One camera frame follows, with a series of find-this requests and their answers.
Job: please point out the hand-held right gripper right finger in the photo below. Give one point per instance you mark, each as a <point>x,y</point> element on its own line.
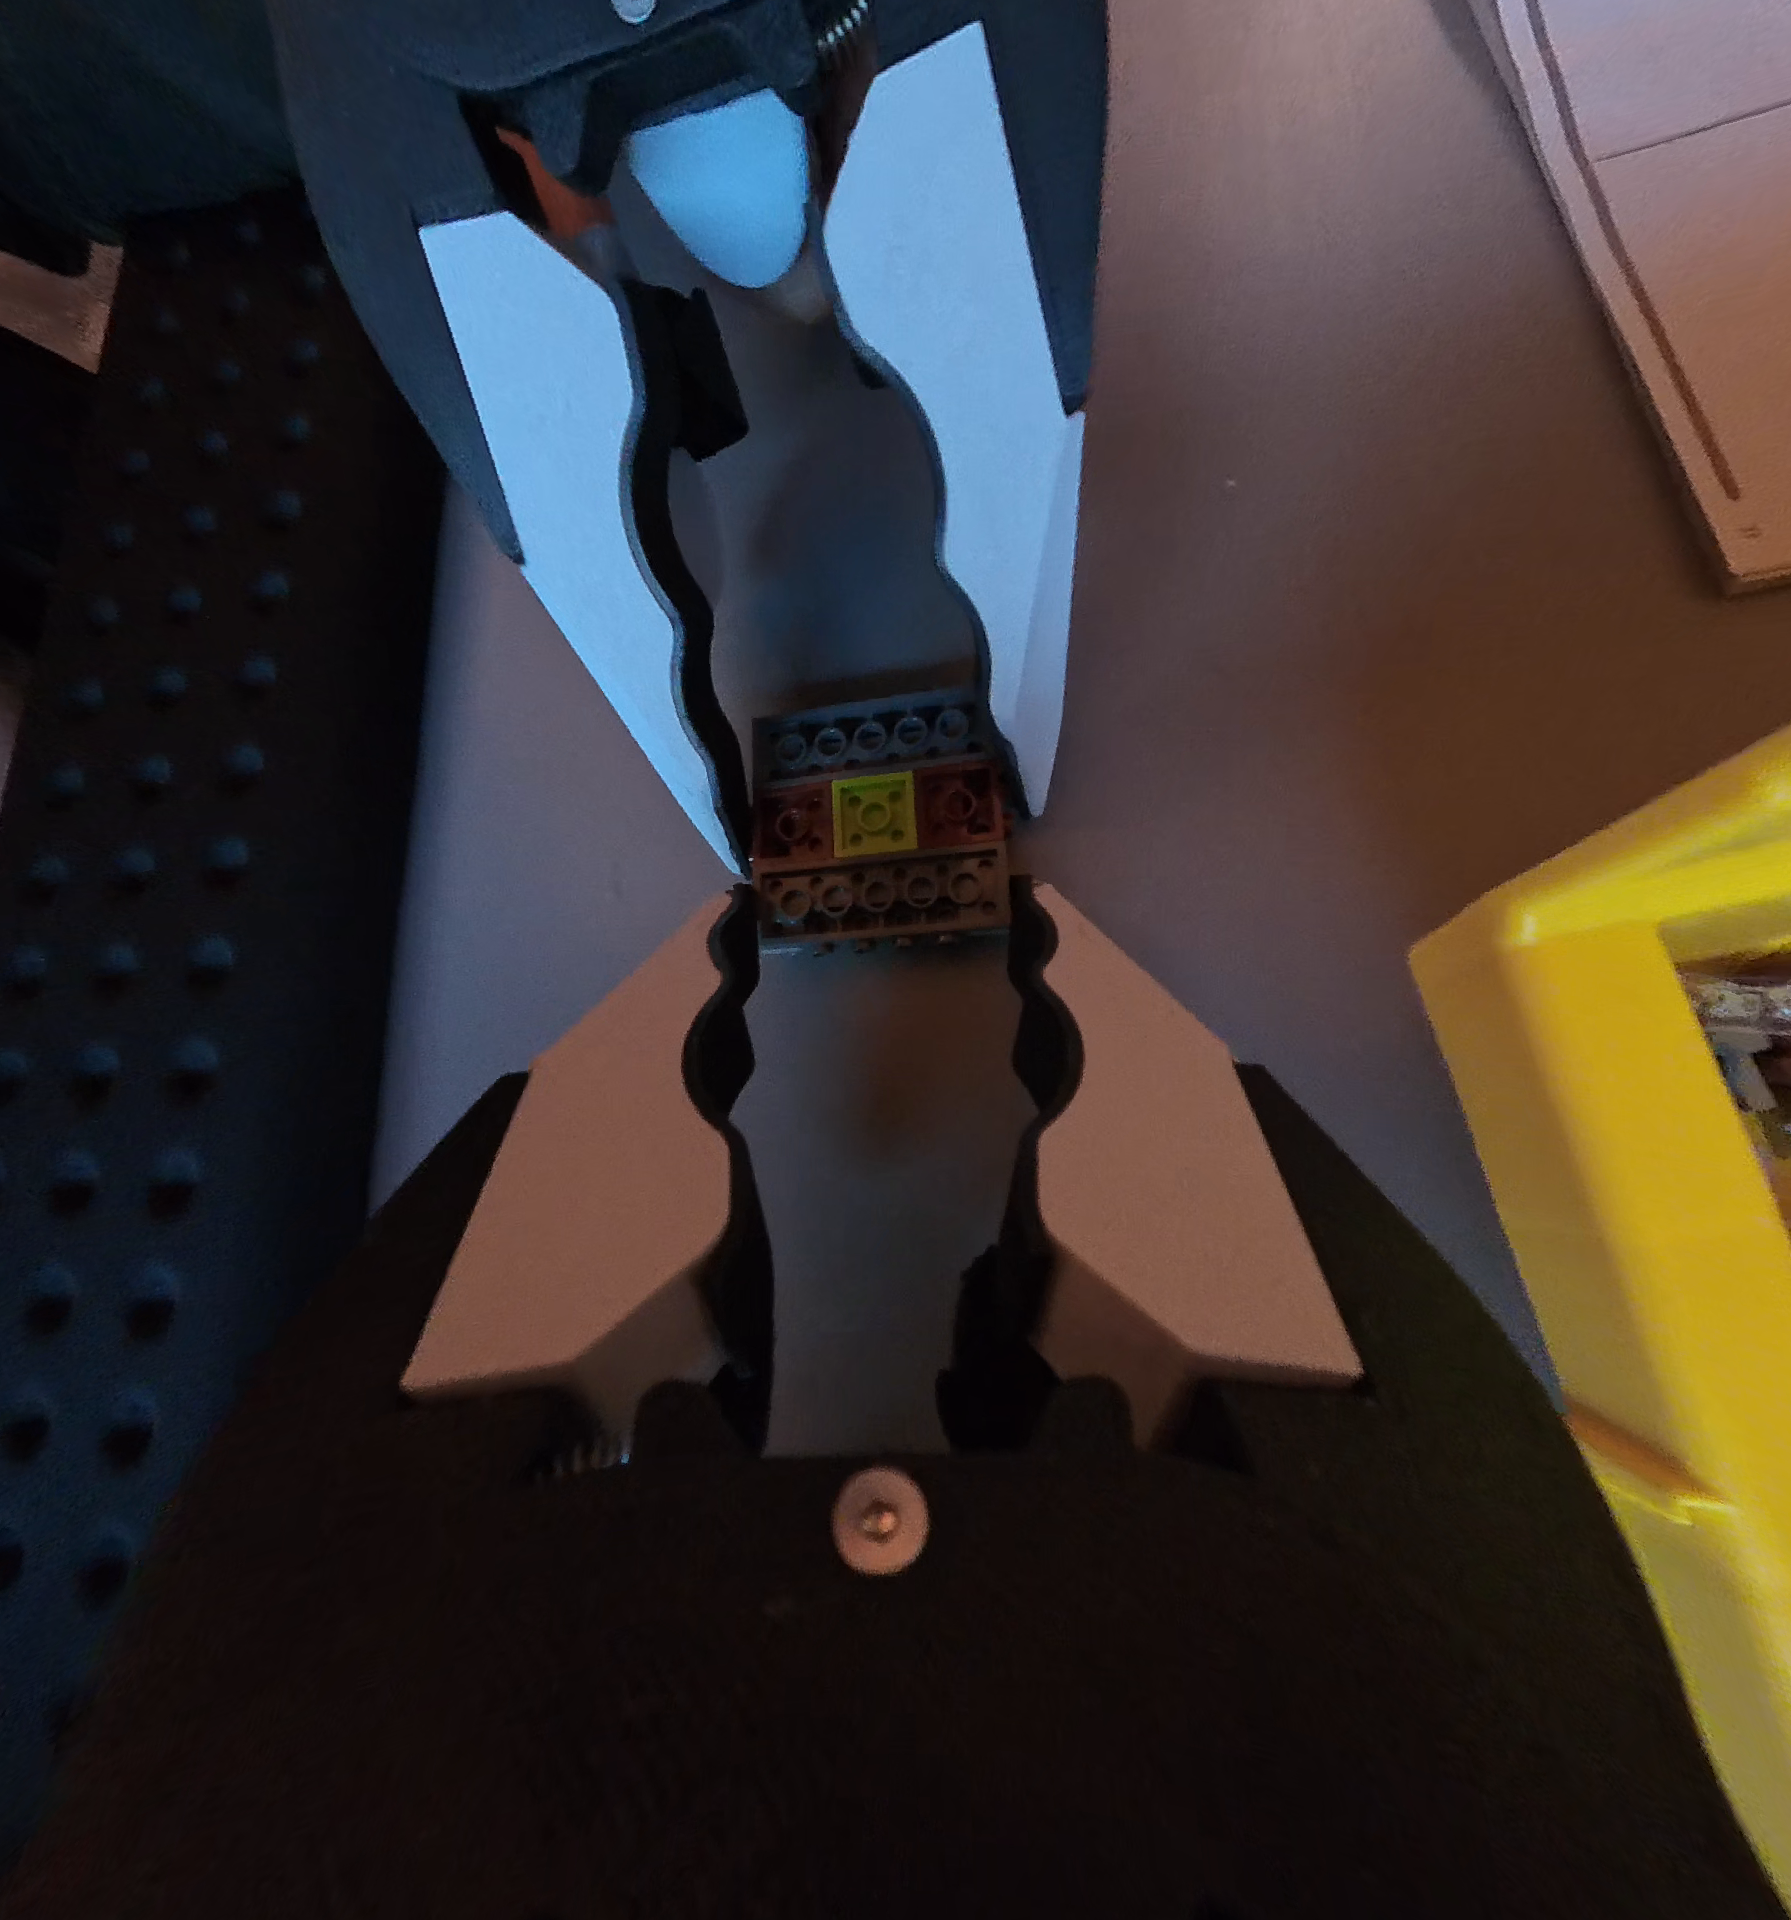
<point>1180,1232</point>

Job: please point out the black studded baseplate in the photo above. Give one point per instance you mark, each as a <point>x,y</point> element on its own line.
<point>113,781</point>

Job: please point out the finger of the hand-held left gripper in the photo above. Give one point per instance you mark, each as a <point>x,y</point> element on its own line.
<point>986,448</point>
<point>551,448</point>

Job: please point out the pile of toy bricks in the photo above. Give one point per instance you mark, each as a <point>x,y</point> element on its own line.
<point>1781,1051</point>

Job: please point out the yellow storage bin with bricks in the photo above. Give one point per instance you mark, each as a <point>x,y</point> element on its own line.
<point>1586,1123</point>

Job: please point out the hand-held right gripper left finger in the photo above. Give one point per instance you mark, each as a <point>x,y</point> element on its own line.
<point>580,1232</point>

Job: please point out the grey desk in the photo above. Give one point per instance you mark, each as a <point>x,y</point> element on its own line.
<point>1287,601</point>

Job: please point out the small toy brick assembly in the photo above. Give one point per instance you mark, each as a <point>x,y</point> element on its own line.
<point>880,817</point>

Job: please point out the brown cardboard sheet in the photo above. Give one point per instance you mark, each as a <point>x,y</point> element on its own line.
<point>1734,272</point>

